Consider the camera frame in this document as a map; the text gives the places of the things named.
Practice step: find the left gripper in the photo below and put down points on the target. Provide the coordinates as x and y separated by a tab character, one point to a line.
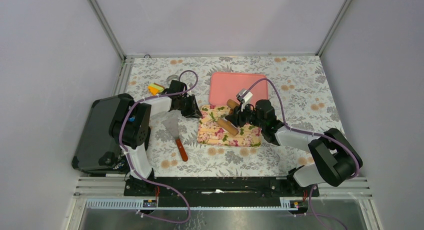
193	111

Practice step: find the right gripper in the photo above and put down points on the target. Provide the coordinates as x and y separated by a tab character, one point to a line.
237	118

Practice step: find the wooden double-ended roller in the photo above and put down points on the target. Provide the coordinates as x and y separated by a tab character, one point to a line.
225	123

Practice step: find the floral cutting board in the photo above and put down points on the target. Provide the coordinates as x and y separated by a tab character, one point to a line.
214	129

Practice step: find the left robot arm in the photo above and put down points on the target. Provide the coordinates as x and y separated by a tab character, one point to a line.
130	125

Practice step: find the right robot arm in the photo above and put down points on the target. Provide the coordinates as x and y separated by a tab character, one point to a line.
334	158

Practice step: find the pink plastic tray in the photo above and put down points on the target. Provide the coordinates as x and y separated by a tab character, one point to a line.
226	85

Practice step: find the orange green toy block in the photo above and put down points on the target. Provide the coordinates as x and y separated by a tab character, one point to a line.
155	89

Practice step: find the black case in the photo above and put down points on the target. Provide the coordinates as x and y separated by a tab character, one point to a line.
97	153

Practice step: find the metal scraper red handle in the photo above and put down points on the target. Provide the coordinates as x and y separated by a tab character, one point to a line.
171	125

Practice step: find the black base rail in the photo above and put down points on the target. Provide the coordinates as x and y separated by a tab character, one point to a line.
217	192

